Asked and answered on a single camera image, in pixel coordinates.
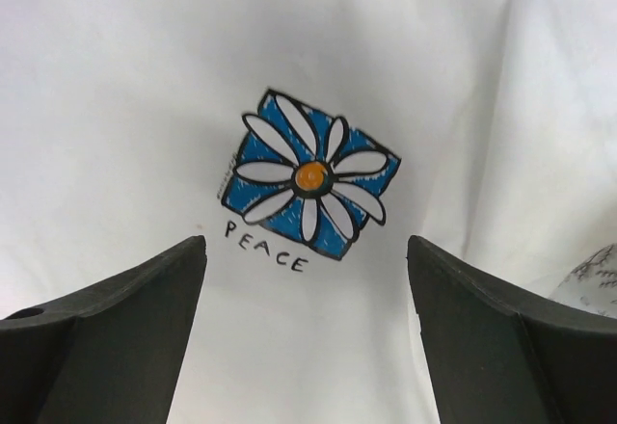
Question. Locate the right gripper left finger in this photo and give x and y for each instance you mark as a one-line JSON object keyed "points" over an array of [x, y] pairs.
{"points": [[108, 353]]}

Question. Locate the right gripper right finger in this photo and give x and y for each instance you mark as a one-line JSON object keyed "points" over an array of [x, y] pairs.
{"points": [[498, 353]]}

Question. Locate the white daisy print t-shirt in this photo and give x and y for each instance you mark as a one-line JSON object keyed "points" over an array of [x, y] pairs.
{"points": [[120, 119]]}

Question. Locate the floral patterned table mat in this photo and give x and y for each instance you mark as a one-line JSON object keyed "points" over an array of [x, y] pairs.
{"points": [[591, 286]]}

